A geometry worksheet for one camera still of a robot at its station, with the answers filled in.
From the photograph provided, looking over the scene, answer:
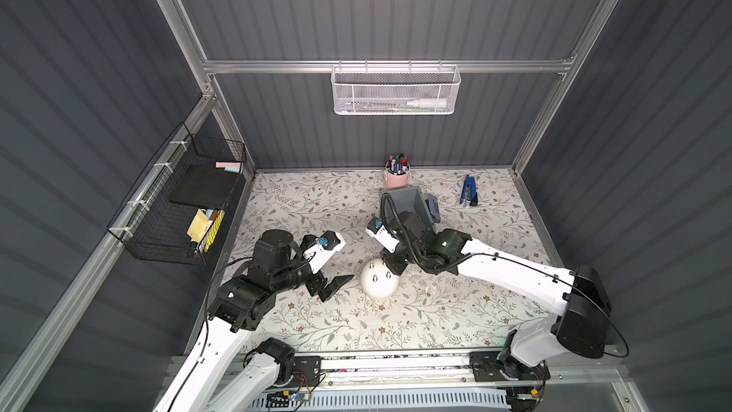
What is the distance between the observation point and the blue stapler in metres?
1.11

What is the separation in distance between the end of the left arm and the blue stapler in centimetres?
67

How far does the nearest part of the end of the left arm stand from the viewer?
585 mm
